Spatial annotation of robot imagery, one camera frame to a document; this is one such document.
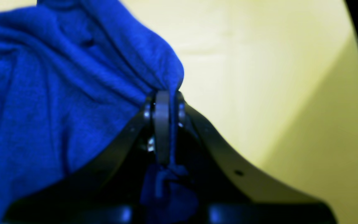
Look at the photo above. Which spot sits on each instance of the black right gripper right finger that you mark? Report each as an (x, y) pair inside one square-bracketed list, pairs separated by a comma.
[(230, 189)]

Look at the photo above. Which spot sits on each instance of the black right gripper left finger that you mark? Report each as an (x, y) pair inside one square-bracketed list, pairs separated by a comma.
[(106, 189)]

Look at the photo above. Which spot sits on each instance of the blue long-sleeve shirt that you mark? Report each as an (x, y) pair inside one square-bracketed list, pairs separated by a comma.
[(72, 74)]

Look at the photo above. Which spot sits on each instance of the yellow table cloth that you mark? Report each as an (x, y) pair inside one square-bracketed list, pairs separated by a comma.
[(278, 79)]

